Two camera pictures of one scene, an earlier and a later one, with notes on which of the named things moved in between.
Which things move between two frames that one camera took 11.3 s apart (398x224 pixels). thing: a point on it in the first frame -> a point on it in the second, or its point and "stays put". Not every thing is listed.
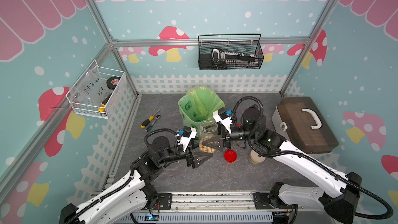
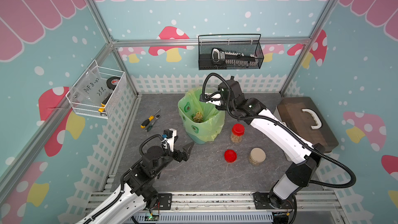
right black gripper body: (239, 134) -> (225, 106)
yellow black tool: (102, 108) stays put
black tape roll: (112, 81) stays put
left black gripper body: (189, 158) -> (175, 154)
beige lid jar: (254, 158) stays put
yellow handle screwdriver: (146, 122) stays put
